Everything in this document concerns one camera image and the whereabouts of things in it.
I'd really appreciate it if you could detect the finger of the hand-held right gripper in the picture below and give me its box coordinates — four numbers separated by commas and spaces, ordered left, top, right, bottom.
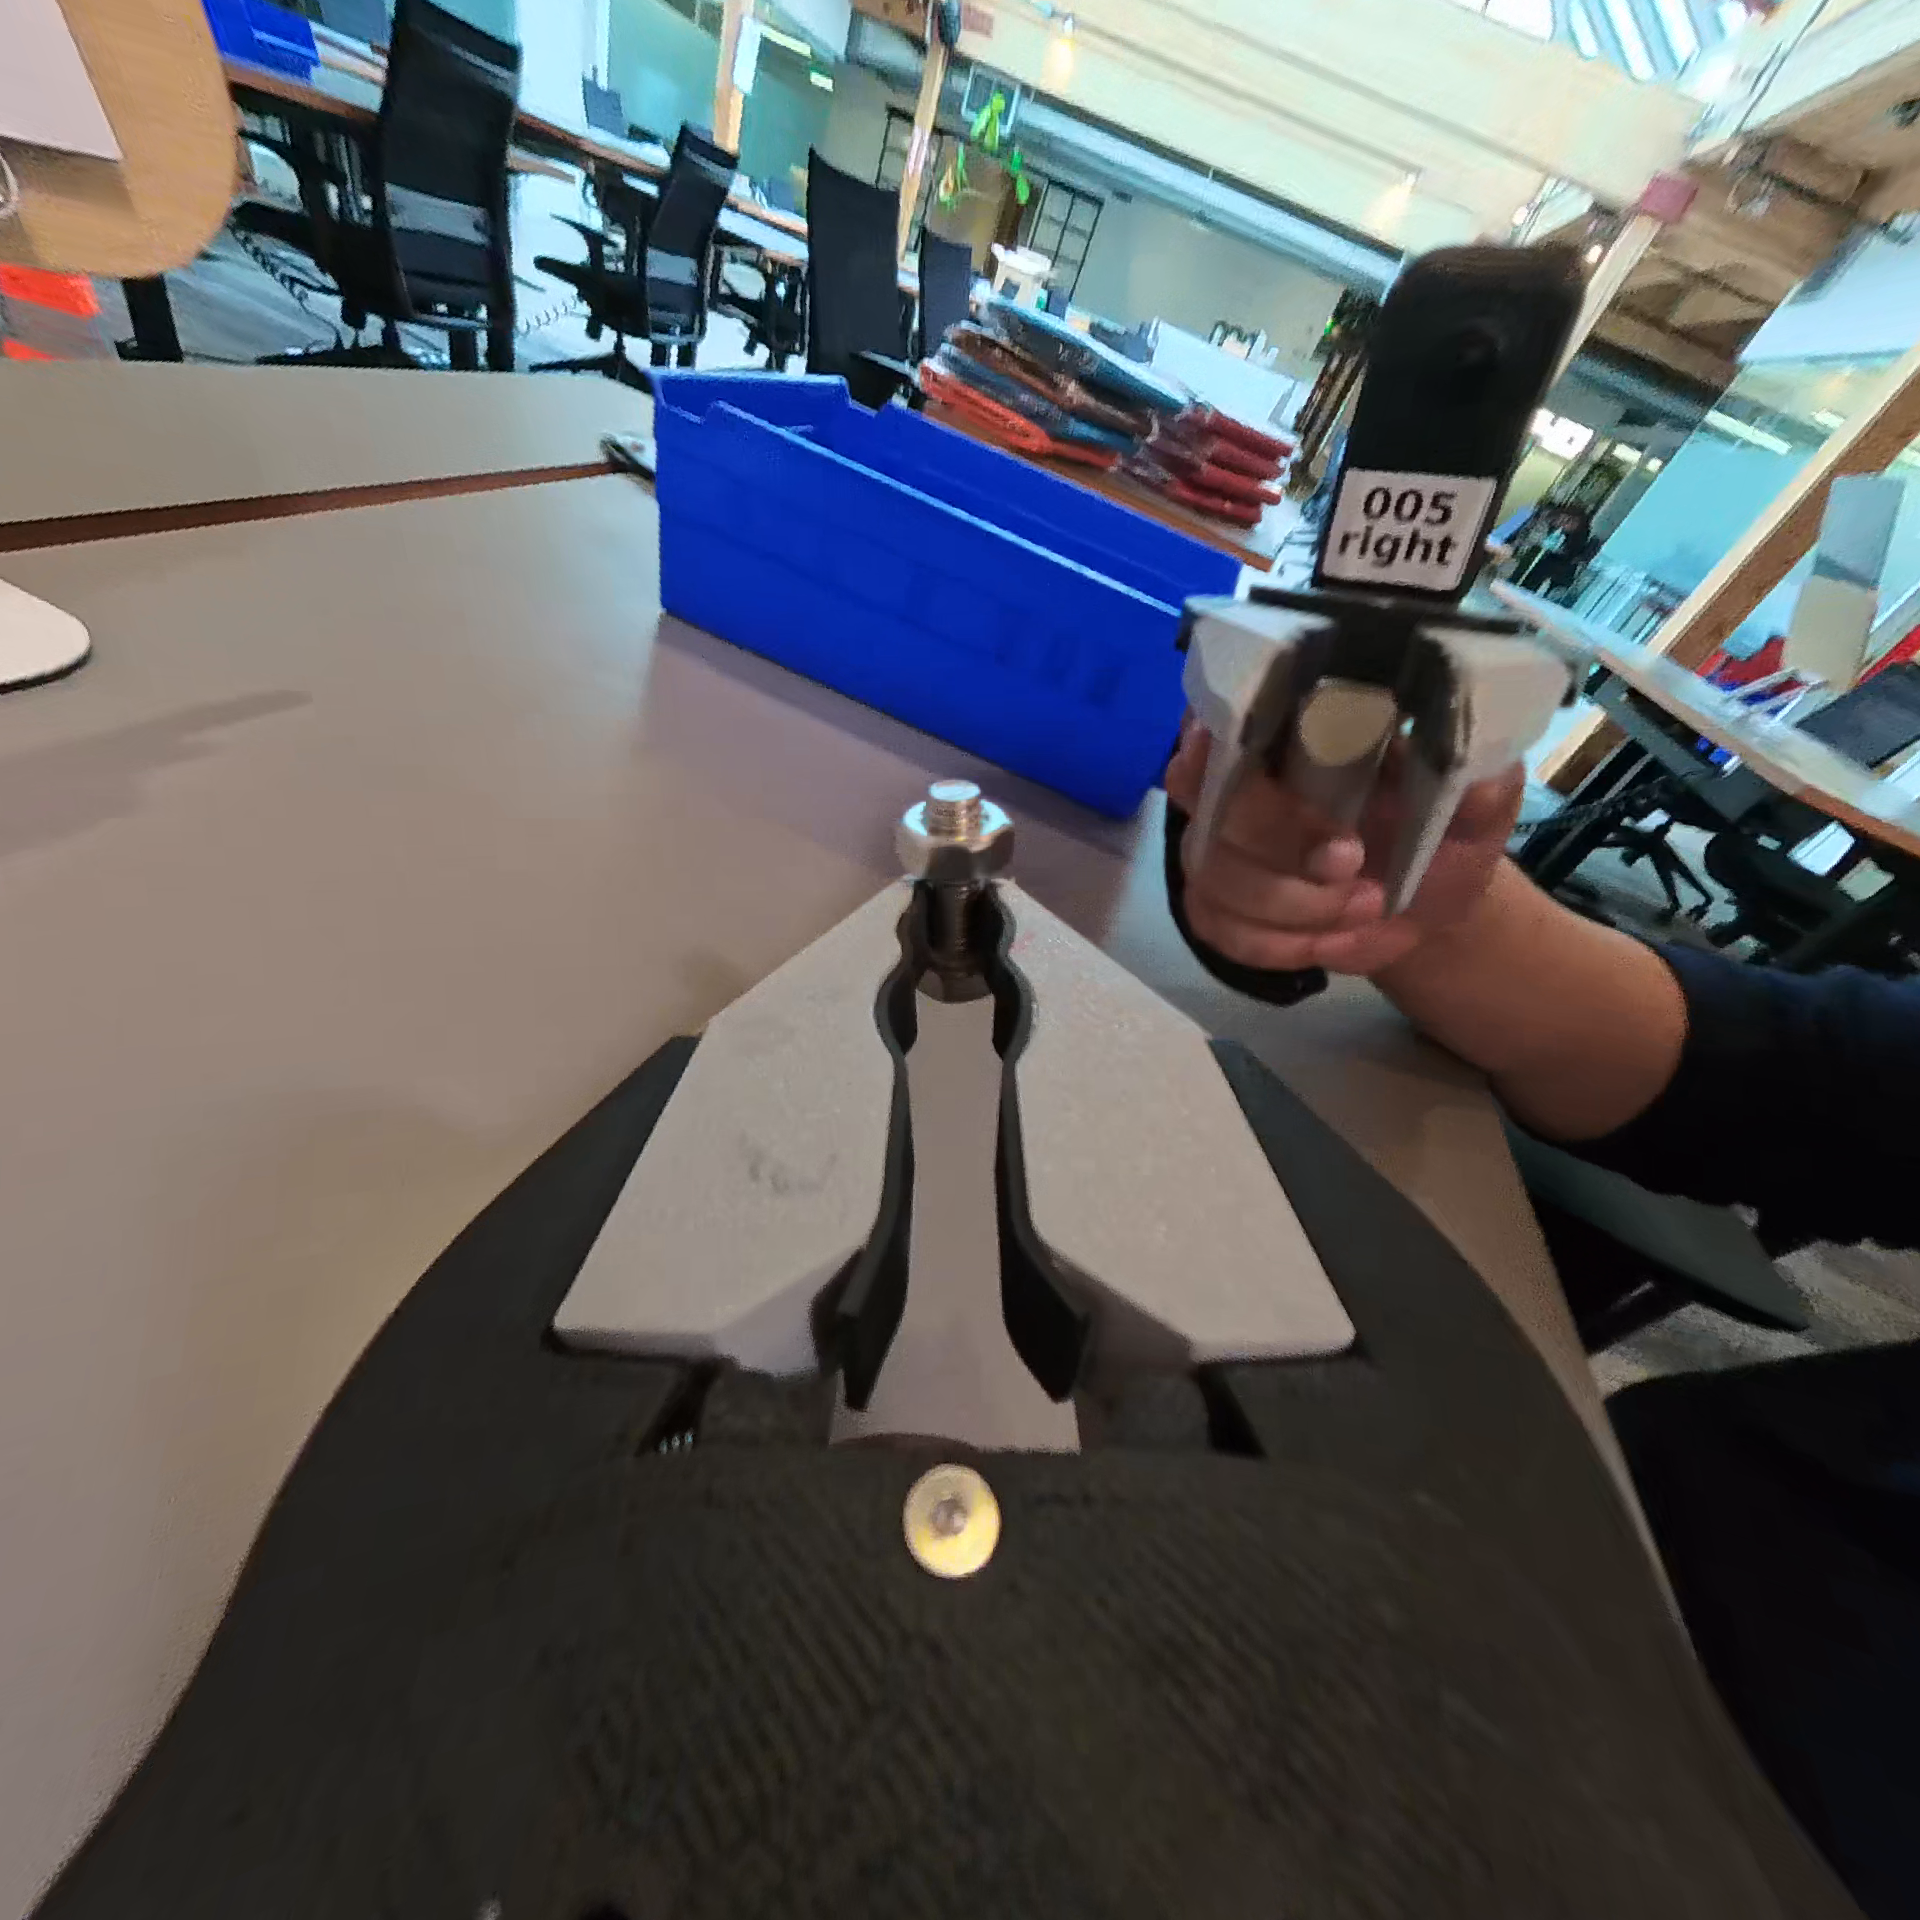
1384, 637, 1580, 921
1182, 597, 1326, 848

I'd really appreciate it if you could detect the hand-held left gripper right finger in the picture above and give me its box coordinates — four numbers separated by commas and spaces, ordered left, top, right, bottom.
983, 882, 1361, 1408

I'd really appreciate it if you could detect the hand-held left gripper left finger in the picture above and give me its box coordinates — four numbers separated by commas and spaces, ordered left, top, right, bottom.
551, 882, 922, 1413

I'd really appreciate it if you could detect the long steel hex bolt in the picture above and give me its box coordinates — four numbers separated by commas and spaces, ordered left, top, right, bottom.
920, 779, 995, 1004

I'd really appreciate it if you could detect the blue plastic bin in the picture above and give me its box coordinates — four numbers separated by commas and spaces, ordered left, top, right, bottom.
648, 368, 1249, 825

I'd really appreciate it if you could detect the medium steel hex nut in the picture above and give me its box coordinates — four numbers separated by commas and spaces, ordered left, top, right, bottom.
897, 801, 1020, 890

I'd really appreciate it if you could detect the person's right forearm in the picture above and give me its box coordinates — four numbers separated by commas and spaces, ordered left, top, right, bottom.
1380, 856, 1920, 1248

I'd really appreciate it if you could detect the person's right hand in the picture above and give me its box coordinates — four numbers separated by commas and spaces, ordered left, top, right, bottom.
1169, 721, 1527, 981

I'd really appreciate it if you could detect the wooden office desk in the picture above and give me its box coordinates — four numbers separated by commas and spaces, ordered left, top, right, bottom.
1494, 576, 1920, 841

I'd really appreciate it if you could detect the stack of folded cloths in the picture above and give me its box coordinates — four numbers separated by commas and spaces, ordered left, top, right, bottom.
920, 298, 1296, 529

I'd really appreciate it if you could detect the white standing card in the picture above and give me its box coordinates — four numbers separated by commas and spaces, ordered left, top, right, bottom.
1793, 472, 1906, 683

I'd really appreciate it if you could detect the black office chair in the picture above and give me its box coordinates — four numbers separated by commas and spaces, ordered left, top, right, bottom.
803, 146, 914, 405
376, 0, 524, 373
537, 123, 740, 378
913, 225, 982, 362

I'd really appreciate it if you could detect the grey padded office chair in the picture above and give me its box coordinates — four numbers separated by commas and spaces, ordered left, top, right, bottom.
1507, 1124, 1817, 1353

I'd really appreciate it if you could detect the green hanging decoration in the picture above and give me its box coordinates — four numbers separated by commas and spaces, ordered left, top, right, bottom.
938, 90, 1033, 213

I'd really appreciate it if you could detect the orange traffic cone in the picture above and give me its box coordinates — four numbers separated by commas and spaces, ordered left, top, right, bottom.
0, 264, 98, 362

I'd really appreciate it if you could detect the instruction sign on stand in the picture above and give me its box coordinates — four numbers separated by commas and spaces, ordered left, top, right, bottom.
0, 0, 242, 279

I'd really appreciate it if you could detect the printed instruction sheet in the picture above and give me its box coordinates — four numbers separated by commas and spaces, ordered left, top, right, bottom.
0, 0, 122, 160

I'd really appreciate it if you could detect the wooden post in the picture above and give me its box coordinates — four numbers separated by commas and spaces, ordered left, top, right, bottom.
1537, 383, 1920, 789

